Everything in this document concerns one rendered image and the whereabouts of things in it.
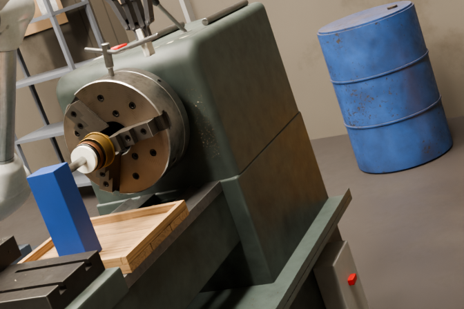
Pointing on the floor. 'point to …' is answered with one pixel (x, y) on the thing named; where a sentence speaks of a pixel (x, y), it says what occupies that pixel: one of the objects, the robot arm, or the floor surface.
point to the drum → (386, 88)
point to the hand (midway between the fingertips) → (146, 41)
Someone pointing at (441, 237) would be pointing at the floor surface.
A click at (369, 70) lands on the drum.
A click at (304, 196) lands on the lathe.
